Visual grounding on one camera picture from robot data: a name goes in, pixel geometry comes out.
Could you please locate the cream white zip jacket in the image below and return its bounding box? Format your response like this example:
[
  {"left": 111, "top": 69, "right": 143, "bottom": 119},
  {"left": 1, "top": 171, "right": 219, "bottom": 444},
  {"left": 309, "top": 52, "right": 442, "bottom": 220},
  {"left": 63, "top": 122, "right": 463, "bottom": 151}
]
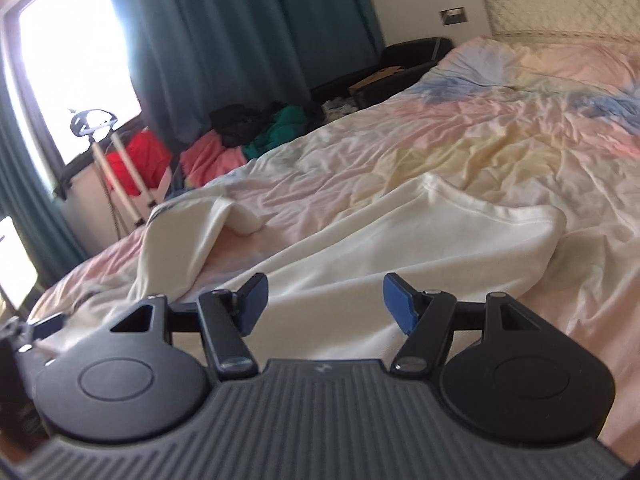
[{"left": 119, "top": 174, "right": 566, "bottom": 365}]

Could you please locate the teal curtain right of window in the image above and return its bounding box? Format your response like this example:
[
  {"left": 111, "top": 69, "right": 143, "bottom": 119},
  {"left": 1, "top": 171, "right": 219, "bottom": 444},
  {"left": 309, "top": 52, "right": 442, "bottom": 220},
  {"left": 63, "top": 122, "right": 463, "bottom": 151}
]
[{"left": 0, "top": 84, "right": 88, "bottom": 288}]

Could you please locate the teal curtain of window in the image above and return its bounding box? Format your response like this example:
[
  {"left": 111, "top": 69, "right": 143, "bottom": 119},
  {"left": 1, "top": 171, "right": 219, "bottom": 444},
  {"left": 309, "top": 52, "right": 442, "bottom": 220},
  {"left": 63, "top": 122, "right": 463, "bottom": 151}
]
[
  {"left": 112, "top": 0, "right": 384, "bottom": 152},
  {"left": 0, "top": 84, "right": 88, "bottom": 288}
]

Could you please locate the red bag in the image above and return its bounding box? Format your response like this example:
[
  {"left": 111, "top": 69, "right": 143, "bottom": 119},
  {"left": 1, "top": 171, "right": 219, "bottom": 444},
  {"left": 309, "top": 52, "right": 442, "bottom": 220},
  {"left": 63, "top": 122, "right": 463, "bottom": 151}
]
[{"left": 106, "top": 128, "right": 172, "bottom": 196}]

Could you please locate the pink cloth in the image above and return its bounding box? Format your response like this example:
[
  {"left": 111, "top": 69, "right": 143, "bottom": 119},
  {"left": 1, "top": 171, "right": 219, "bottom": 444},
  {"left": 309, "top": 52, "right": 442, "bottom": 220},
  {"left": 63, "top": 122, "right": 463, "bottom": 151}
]
[{"left": 180, "top": 130, "right": 247, "bottom": 184}]

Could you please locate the pastel tie-dye bed sheet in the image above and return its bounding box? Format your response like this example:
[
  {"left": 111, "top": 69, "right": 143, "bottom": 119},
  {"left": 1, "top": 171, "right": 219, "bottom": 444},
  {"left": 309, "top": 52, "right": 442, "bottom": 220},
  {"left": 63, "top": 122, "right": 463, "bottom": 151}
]
[{"left": 32, "top": 38, "right": 639, "bottom": 462}]

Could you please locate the black cloth pile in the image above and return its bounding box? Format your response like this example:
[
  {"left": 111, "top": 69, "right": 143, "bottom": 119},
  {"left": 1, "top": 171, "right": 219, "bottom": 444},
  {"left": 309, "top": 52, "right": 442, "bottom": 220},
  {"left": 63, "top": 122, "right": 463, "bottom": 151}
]
[{"left": 208, "top": 102, "right": 286, "bottom": 148}]

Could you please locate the green cloth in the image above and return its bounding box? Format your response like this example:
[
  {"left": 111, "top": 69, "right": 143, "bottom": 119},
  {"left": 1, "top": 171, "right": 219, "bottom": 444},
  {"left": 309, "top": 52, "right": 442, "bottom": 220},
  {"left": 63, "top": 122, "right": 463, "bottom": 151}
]
[{"left": 242, "top": 105, "right": 308, "bottom": 160}]

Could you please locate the dark bedside box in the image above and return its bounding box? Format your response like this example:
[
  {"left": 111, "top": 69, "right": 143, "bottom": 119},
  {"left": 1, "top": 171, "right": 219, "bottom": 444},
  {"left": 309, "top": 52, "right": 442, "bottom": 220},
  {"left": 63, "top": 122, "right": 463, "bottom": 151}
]
[{"left": 310, "top": 37, "right": 454, "bottom": 110}]

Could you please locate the teal curtain left of window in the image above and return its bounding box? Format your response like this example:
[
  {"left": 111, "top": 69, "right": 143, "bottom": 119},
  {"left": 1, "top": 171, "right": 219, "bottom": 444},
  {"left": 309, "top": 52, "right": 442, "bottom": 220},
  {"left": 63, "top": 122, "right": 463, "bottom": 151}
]
[{"left": 112, "top": 0, "right": 384, "bottom": 152}]

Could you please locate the bright window with dark frame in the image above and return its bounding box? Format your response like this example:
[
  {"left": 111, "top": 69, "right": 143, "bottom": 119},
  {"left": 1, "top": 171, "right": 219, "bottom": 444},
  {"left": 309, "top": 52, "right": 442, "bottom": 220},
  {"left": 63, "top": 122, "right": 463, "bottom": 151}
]
[{"left": 6, "top": 0, "right": 141, "bottom": 171}]

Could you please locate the wall switch plate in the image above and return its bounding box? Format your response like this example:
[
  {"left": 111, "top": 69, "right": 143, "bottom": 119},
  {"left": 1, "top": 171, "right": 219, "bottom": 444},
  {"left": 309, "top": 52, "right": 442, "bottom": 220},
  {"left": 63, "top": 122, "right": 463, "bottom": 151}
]
[{"left": 439, "top": 6, "right": 468, "bottom": 26}]

